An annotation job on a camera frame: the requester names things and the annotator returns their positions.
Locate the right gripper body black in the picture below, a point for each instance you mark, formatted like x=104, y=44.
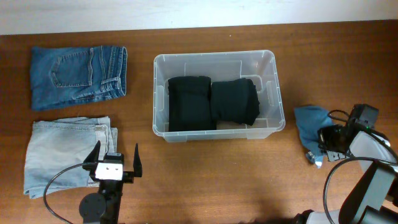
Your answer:
x=332, y=145

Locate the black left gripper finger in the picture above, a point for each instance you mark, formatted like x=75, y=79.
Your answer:
x=91, y=160
x=137, y=164

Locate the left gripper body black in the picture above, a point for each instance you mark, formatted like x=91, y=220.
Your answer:
x=127, y=178

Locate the blue garment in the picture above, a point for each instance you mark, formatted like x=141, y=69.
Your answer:
x=309, y=119

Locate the black garment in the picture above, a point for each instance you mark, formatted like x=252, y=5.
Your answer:
x=189, y=104

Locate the dark navy garment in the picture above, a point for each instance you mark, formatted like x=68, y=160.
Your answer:
x=235, y=101

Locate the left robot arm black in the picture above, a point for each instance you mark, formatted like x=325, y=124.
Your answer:
x=104, y=205

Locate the light blue folded jeans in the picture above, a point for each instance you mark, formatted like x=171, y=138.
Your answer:
x=62, y=143

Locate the dark blue folded jeans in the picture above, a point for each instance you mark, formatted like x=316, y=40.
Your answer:
x=70, y=76

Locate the clear plastic storage bin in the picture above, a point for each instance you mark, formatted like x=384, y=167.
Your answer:
x=256, y=65

